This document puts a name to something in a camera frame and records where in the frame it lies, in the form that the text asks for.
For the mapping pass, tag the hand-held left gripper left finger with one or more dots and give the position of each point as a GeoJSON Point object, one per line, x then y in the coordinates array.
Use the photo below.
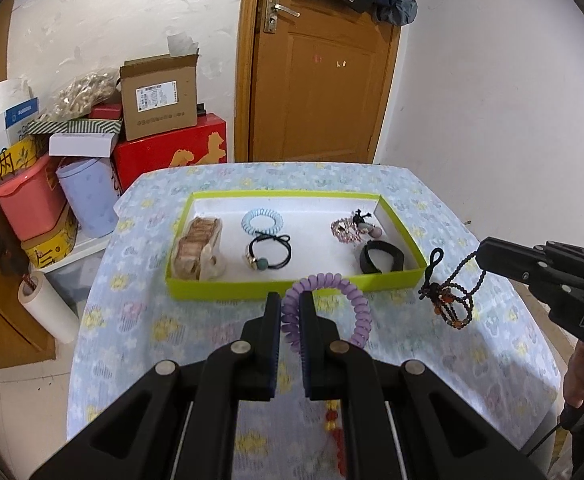
{"type": "Point", "coordinates": [272, 355]}

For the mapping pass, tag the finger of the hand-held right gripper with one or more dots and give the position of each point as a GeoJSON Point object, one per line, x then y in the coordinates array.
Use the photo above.
{"type": "Point", "coordinates": [521, 271]}
{"type": "Point", "coordinates": [511, 249]}

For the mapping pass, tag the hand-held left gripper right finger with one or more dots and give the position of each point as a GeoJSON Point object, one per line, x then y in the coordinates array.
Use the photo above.
{"type": "Point", "coordinates": [309, 355]}

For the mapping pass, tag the yellow-green shallow box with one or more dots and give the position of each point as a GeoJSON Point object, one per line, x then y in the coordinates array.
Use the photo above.
{"type": "Point", "coordinates": [222, 290]}

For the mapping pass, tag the black wristband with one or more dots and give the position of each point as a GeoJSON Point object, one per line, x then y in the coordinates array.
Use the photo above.
{"type": "Point", "coordinates": [369, 260]}

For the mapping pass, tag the pink rhinestone hair clip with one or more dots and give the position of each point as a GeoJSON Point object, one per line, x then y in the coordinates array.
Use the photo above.
{"type": "Point", "coordinates": [342, 232]}

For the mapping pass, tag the beige hair claw clip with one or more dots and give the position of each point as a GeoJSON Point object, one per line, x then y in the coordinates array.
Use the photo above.
{"type": "Point", "coordinates": [197, 245]}

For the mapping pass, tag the white plastic storage box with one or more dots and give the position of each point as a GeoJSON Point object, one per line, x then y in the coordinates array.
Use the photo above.
{"type": "Point", "coordinates": [84, 265]}

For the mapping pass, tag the small white paper roll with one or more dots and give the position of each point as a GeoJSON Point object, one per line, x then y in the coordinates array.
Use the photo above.
{"type": "Point", "coordinates": [52, 310]}

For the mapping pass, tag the large red box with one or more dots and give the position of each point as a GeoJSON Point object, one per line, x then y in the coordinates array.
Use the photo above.
{"type": "Point", "coordinates": [147, 160]}

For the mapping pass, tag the light blue round container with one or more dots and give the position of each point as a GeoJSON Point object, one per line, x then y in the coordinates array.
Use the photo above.
{"type": "Point", "coordinates": [89, 200]}

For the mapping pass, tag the wooden door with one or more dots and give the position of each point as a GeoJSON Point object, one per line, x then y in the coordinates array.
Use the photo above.
{"type": "Point", "coordinates": [322, 100]}

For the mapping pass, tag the yellow printed box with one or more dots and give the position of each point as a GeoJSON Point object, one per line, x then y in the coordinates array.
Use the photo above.
{"type": "Point", "coordinates": [52, 247]}
{"type": "Point", "coordinates": [14, 160]}

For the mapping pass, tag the open cardboard box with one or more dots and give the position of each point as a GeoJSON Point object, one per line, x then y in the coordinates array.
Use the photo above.
{"type": "Point", "coordinates": [162, 120]}

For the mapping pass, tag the white flat box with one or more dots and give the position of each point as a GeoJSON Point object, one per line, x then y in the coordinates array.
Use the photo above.
{"type": "Point", "coordinates": [79, 145]}

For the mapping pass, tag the pink plastic bin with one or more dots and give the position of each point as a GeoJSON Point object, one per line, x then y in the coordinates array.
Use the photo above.
{"type": "Point", "coordinates": [27, 205]}

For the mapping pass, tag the dark brown furry object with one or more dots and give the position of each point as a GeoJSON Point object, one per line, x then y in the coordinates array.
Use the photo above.
{"type": "Point", "coordinates": [2, 240]}

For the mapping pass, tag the small red box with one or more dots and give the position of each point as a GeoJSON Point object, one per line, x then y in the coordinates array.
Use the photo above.
{"type": "Point", "coordinates": [107, 111]}

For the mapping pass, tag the green striped box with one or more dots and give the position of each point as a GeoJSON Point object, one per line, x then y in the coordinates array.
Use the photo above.
{"type": "Point", "coordinates": [72, 126]}

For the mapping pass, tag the clear bag of nuts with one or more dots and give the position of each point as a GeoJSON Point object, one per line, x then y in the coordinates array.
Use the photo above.
{"type": "Point", "coordinates": [82, 92]}

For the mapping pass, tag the blue and white box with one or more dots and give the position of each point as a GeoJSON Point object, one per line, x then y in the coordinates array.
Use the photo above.
{"type": "Point", "coordinates": [17, 120]}

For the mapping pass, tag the large white paper roll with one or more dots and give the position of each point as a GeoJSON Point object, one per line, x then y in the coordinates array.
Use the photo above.
{"type": "Point", "coordinates": [4, 97]}

